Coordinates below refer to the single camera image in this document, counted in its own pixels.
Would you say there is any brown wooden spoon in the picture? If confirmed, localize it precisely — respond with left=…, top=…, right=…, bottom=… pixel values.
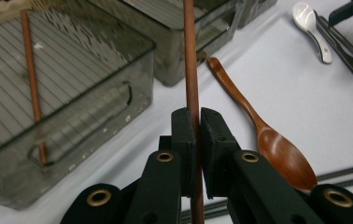
left=205, top=56, right=319, bottom=192

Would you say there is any brown wooden chopstick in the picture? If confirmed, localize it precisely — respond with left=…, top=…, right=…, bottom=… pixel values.
left=20, top=9, right=49, bottom=166
left=182, top=0, right=206, bottom=224

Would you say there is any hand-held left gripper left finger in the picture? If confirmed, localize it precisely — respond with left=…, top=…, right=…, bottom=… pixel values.
left=124, top=106, right=197, bottom=224

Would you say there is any white ceramic spoon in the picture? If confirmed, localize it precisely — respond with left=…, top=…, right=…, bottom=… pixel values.
left=291, top=1, right=333, bottom=65

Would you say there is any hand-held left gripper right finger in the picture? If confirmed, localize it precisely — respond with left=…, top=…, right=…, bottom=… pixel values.
left=200, top=107, right=322, bottom=224

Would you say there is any transparent grey plastic bin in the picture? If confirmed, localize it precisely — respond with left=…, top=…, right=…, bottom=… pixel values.
left=87, top=0, right=247, bottom=88
left=0, top=0, right=157, bottom=211
left=238, top=0, right=278, bottom=30

